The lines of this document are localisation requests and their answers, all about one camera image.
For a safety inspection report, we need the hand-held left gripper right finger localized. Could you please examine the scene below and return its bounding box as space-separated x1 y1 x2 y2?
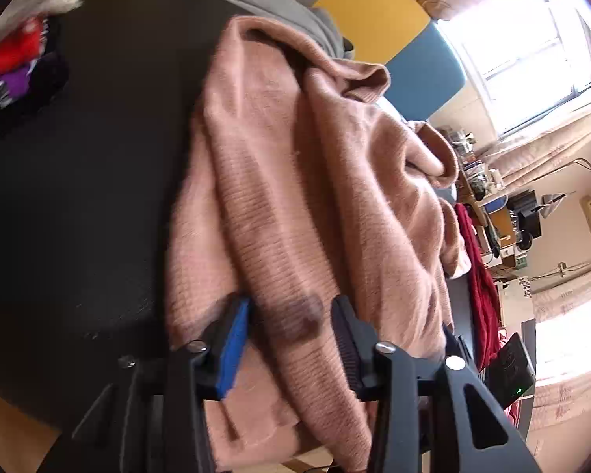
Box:
331 296 543 473

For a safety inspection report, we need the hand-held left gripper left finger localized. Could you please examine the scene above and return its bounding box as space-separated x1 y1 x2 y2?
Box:
44 298 252 473

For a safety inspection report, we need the pink knitted sweater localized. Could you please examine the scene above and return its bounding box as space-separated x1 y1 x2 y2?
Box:
165 14 474 473

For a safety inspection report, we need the dark red cloth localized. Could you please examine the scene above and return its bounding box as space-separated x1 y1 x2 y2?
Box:
454 202 523 425

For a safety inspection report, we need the cluttered wooden shelf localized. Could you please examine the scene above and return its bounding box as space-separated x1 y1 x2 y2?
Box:
443 128 545 277

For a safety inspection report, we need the blue partition panel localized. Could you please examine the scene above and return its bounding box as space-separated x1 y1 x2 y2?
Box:
384 20 468 121

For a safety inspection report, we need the window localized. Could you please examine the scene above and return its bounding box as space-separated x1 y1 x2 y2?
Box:
443 0 591 134

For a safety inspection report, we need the yellow partition panel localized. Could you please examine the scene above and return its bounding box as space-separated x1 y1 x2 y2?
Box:
312 0 431 67

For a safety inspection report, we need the purple printed garment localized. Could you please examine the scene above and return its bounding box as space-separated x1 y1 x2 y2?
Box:
0 54 70 112

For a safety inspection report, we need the grey garment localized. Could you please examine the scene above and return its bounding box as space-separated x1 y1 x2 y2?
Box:
182 0 355 57

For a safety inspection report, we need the red garment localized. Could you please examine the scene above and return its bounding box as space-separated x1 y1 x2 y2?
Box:
0 17 45 84

